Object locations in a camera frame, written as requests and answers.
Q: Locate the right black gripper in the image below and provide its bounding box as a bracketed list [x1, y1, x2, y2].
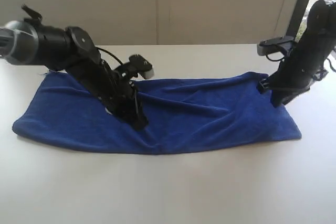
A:
[257, 28, 335, 107]

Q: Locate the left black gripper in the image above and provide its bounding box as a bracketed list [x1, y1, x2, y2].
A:
[65, 59, 149, 131]

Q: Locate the blue terry towel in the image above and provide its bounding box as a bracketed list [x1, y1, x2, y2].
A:
[12, 72, 302, 155]

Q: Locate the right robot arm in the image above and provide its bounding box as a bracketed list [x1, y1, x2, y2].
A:
[257, 0, 335, 107]

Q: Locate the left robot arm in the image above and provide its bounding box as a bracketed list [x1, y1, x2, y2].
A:
[1, 5, 154, 130]

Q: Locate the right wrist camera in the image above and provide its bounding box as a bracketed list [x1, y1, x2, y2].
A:
[257, 36, 296, 62]

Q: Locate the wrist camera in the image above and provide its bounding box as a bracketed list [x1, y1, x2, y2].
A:
[257, 36, 296, 62]
[115, 54, 154, 80]

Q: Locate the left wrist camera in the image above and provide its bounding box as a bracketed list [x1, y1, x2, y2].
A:
[115, 54, 154, 80]

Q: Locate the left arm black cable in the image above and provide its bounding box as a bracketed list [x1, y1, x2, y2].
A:
[96, 47, 124, 65]

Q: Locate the dark window frame post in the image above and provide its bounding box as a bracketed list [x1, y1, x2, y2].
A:
[286, 0, 309, 38]

